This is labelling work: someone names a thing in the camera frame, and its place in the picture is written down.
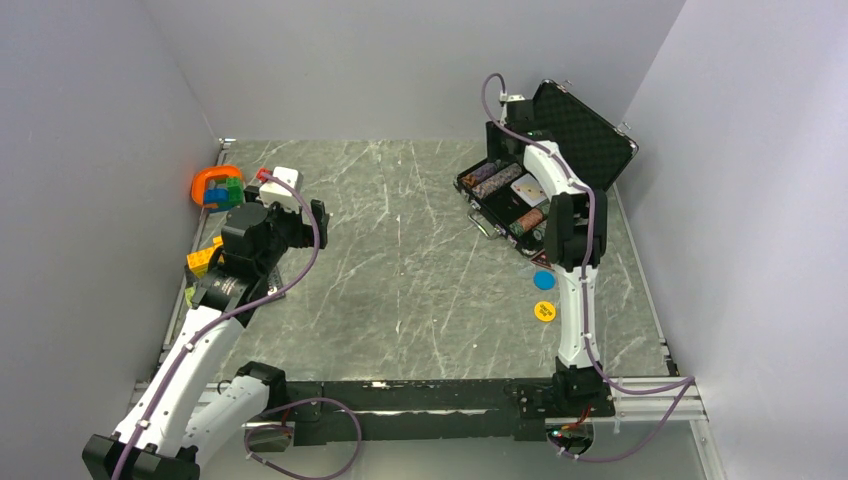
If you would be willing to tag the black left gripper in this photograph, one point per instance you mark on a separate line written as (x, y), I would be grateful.
(304, 236)

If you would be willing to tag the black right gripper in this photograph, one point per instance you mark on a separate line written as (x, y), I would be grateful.
(495, 131)

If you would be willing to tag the purple poker chip stack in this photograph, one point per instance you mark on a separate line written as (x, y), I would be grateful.
(481, 173)

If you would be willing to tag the red poker chip stack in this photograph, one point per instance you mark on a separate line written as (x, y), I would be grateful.
(531, 218)

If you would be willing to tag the black poker chip case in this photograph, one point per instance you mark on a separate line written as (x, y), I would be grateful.
(596, 151)

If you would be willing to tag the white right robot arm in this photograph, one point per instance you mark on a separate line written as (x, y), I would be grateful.
(574, 252)

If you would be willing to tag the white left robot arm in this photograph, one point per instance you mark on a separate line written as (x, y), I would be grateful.
(166, 435)

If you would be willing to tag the blue orange ten chip stack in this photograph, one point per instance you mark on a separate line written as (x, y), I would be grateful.
(497, 181)

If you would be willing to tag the playing cards deck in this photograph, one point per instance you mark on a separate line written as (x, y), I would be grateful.
(528, 189)

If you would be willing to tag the perforated metal plate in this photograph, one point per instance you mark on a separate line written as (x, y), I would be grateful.
(275, 285)

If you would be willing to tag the green toy block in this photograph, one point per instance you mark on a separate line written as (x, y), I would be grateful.
(234, 187)

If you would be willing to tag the blue toy block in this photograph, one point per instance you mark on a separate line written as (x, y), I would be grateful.
(212, 198)

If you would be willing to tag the triangular red warning card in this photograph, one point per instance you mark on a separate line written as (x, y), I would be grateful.
(541, 260)

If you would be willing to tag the orange plastic bowl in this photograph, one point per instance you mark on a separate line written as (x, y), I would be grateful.
(213, 177)

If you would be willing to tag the yellow toy block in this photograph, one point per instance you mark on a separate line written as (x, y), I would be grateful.
(197, 262)

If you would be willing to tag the blue round button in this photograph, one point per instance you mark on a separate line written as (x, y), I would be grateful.
(544, 280)

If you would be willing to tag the yellow dealer button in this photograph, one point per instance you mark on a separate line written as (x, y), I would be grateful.
(545, 311)

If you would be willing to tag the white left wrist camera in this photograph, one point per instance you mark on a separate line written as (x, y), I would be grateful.
(277, 186)

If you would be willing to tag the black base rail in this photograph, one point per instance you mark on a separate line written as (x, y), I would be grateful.
(320, 420)

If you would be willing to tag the aluminium frame rail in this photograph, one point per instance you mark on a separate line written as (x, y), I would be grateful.
(662, 397)

